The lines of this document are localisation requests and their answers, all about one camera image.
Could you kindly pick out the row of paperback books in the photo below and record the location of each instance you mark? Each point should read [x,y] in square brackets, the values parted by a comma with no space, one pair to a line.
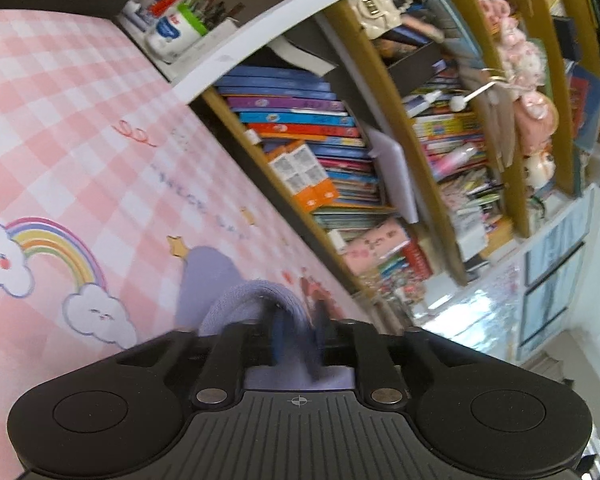
[455,130]

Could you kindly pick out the pink gradient bottle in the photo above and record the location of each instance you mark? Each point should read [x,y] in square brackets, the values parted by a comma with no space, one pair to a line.
[455,159]

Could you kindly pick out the pale flat pad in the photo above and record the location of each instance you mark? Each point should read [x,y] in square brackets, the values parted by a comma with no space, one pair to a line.
[395,175]

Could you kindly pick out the black upright frame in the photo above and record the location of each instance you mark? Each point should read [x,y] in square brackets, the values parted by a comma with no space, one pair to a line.
[415,65]

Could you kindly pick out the row of children's books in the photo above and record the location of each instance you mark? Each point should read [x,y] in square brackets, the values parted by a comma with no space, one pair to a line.
[290,105]

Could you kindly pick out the white pompom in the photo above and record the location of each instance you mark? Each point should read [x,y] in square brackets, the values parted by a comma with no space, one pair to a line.
[458,103]

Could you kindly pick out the white spray bottle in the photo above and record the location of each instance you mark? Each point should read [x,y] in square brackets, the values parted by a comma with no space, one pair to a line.
[422,102]

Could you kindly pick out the wooden bookshelf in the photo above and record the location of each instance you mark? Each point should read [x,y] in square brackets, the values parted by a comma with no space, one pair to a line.
[280,22]

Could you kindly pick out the white quilted handbag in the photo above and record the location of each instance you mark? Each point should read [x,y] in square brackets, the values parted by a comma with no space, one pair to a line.
[380,10]

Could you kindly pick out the framed wall picture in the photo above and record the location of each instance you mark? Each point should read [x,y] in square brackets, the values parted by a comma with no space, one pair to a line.
[555,270]

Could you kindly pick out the thick black-covered book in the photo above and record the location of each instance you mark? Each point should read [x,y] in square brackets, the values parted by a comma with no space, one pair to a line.
[300,55]

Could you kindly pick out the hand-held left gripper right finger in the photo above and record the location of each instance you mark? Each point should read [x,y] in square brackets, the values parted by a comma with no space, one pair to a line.
[325,332]

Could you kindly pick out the white jar with green rim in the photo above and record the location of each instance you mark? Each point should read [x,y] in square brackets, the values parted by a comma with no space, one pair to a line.
[172,32]

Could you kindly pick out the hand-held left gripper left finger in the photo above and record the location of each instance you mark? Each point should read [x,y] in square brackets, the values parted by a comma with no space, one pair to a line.
[277,332]

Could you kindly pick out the pink checked cartoon desk mat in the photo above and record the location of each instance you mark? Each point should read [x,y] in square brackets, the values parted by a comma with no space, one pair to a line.
[55,135]

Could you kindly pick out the pink plush doll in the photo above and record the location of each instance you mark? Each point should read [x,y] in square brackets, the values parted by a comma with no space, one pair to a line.
[535,122]

